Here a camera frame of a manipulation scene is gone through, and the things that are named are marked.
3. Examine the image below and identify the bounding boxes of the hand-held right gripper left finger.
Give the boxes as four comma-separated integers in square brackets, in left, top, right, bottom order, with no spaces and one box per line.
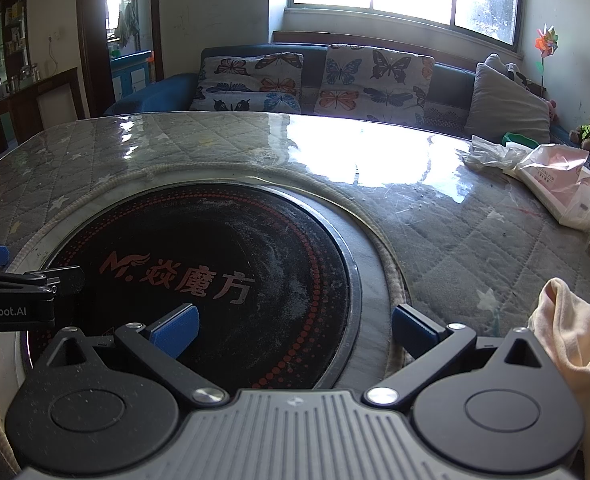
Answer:
[42,303,231,408]

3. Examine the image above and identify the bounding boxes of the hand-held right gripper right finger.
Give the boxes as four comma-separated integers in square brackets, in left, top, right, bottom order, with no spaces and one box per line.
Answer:
[364,303,552,407]

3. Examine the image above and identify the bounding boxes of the cream long-sleeved garment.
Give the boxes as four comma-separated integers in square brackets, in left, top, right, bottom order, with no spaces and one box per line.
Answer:
[527,277,590,480]

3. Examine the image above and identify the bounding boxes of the hanging clothes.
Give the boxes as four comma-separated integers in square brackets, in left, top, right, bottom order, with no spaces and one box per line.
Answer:
[114,6,142,44]

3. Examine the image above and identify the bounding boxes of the round black induction cooktop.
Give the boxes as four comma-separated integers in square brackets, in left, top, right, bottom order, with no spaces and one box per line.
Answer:
[22,186,364,393]

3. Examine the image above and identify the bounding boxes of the dark wooden cabinet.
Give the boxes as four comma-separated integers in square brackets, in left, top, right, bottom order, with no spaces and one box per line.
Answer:
[0,0,94,167]

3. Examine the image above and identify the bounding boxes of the crumpled white plastic bag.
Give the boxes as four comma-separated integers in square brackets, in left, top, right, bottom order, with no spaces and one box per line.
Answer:
[463,135,532,171]

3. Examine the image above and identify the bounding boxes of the pink plastic bag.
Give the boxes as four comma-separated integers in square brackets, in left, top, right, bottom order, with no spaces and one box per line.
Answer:
[504,143,590,231]

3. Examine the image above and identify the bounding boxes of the green bowl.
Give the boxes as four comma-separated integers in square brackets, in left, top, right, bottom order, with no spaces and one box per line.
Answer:
[502,131,538,150]

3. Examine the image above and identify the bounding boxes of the blue and white cabinet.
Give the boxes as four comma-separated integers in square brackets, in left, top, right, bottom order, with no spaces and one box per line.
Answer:
[109,50,154,102]

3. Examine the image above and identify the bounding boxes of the blue sofa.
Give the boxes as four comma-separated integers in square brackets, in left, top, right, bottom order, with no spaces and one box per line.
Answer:
[102,44,578,147]

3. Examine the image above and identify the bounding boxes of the grey pillow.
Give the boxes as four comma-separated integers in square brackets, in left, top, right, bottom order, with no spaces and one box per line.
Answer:
[465,62,552,147]

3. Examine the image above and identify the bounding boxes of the tall butterfly print cushion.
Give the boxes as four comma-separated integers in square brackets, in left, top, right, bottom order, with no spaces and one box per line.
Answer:
[313,44,436,129]

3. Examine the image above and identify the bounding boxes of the wide butterfly print cushion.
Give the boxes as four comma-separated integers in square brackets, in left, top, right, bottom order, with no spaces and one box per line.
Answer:
[190,51,305,115]

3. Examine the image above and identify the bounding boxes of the panda plush toy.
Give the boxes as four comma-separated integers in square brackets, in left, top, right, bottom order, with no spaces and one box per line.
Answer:
[484,53,533,89]

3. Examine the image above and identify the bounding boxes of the colourful pinwheel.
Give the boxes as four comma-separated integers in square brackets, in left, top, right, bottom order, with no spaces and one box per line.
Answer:
[534,23,560,89]

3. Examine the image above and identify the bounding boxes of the dark wooden door frame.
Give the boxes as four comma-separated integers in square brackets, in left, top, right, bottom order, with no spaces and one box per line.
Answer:
[76,0,166,121]

